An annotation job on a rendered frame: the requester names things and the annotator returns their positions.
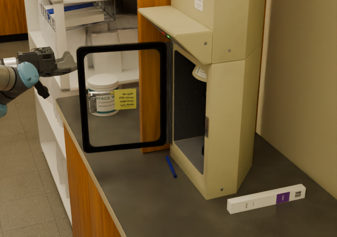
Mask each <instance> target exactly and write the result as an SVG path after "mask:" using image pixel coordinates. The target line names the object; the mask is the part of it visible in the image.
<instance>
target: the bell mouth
mask: <svg viewBox="0 0 337 237"><path fill-rule="evenodd" d="M192 74H193V76H194V77H195V78H196V79H198V80H200V81H203V82H207V76H206V73H205V72H204V71H203V70H202V69H200V68H199V67H198V66H197V65H196V66H195V68H194V70H193V73H192Z"/></svg>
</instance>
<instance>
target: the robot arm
mask: <svg viewBox="0 0 337 237"><path fill-rule="evenodd" d="M31 50H33V49H31ZM17 55H18V57H17V59H16V58H15V57H13V58H4V59H0V118H1V117H3V116H5V115H6V113H7V104H8V103H9V102H11V101H12V100H13V99H15V98H16V97H17V96H19V95H20V94H22V93H24V92H25V91H26V90H28V89H30V88H32V87H33V86H34V87H35V88H36V89H37V93H38V94H39V95H40V96H42V97H43V98H44V99H46V98H48V97H49V96H50V94H49V92H48V88H47V87H46V86H44V85H43V84H42V83H41V81H40V80H39V77H52V76H60V75H65V74H68V73H71V72H73V71H76V70H77V63H76V62H75V61H74V59H73V56H72V55H71V53H70V52H69V51H65V52H64V53H63V56H62V57H61V58H58V59H55V55H54V52H53V50H52V49H51V48H50V47H42V48H34V51H33V52H26V53H22V52H21V51H20V52H17Z"/></svg>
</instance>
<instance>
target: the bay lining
mask: <svg viewBox="0 0 337 237"><path fill-rule="evenodd" d="M195 66H196V65H195V64H194V63H193V62H191V61H190V60H189V59H187V58H186V57H185V56H184V55H182V54H181V53H180V52H178V51H177V50H175V51H174V133H173V138H174V141H178V140H183V139H189V138H194V137H200V136H203V135H204V119H205V101H204V100H203V93H204V92H205V91H206V90H207V82H203V81H200V80H198V79H196V78H195V77H194V76H193V74H192V73H193V70H194V68H195Z"/></svg>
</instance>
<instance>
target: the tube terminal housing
mask: <svg viewBox="0 0 337 237"><path fill-rule="evenodd" d="M171 6H172V7H173V8H175V9H177V10H178V11H180V12H182V13H183V14H185V15H187V16H188V17H190V18H192V19H193V20H195V21H196V22H198V23H200V24H201V25H203V26H205V27H206V28H208V29H210V30H211V31H212V32H213V36H212V61H211V63H210V64H208V65H204V64H202V63H200V62H199V61H198V60H196V59H195V58H194V57H192V56H191V55H190V54H188V53H187V52H185V51H184V50H183V49H181V48H180V47H179V46H177V45H176V44H174V42H172V43H173V133H174V51H175V50H177V51H178V52H180V53H181V54H182V55H184V56H185V57H186V58H187V59H189V60H190V61H191V62H193V63H194V64H195V65H197V66H198V67H199V68H200V69H202V70H203V71H204V72H205V73H206V76H207V92H206V116H207V117H208V118H209V133H208V138H207V137H206V136H205V148H204V173H203V175H201V174H200V173H199V172H198V170H197V169H196V168H195V167H194V166H193V165H192V163H191V162H190V161H189V160H188V159H187V158H186V156H185V155H184V154H183V153H182V152H181V151H180V149H179V148H178V147H177V146H176V145H175V143H174V138H173V145H171V144H170V156H171V157H172V158H173V160H174V161H175V162H176V163H177V164H178V166H179V167H180V168H181V169H182V171H183V172H184V173H185V174H186V176H187V177H188V178H189V179H190V181H191V182H192V183H193V184H194V185H195V187H196V188H197V189H198V190H199V192H200V193H201V194H202V195H203V197H204V198H205V199H206V200H208V199H213V198H217V197H221V196H226V195H231V194H235V193H237V191H238V189H239V187H240V186H241V184H242V182H243V180H244V179H245V177H246V175H247V173H248V172H249V170H250V168H251V166H252V160H253V147H254V134H255V122H256V109H257V96H258V84H259V71H260V58H261V46H262V32H263V20H264V7H265V0H203V12H201V11H199V10H197V9H196V8H194V0H171Z"/></svg>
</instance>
